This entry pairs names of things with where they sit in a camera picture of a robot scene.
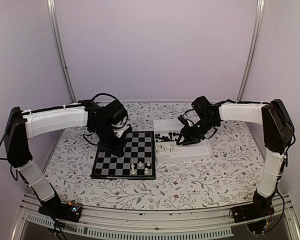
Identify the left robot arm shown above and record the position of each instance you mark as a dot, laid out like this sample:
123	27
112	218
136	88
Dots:
108	122

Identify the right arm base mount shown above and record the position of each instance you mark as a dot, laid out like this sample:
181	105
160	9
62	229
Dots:
257	218

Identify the right metal frame post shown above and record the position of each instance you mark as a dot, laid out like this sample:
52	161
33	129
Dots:
258	19

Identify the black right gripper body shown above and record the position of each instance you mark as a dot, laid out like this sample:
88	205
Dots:
197	133

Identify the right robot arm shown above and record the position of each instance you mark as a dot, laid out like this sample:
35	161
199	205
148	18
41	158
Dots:
248	143

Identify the black chess pieces pile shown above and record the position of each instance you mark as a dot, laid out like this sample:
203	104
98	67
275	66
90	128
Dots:
170	137

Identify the white plastic tray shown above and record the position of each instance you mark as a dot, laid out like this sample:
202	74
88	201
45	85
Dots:
193	152

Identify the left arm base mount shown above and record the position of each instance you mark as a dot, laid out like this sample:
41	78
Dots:
54	208

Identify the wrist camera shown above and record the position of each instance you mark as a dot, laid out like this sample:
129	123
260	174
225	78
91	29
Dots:
183	120
123	131

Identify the black grey chessboard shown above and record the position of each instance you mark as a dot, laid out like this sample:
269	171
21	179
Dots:
140	147

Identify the metal frame post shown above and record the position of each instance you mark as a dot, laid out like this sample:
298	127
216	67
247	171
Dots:
52	12
258	19

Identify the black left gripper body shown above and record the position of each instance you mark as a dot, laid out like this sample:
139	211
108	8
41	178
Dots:
107	141

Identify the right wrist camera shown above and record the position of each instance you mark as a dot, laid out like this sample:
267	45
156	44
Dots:
183	120

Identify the left metal frame post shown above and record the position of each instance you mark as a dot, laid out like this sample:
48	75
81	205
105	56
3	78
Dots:
52	12

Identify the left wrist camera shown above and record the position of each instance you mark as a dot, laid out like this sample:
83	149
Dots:
123	131

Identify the white chess pieces pile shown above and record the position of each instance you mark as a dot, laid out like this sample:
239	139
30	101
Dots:
166	151

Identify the aluminium front rail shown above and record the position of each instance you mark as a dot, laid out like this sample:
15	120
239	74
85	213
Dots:
97	223

